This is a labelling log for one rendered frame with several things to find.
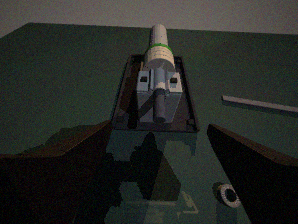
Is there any grey ring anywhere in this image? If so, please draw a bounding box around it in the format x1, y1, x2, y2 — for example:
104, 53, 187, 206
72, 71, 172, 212
217, 184, 241, 208

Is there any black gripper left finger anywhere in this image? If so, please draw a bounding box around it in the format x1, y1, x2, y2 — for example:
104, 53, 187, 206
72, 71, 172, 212
0, 120, 112, 224

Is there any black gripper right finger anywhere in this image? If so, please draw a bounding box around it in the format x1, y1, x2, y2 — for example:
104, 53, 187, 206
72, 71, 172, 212
207, 124, 298, 224

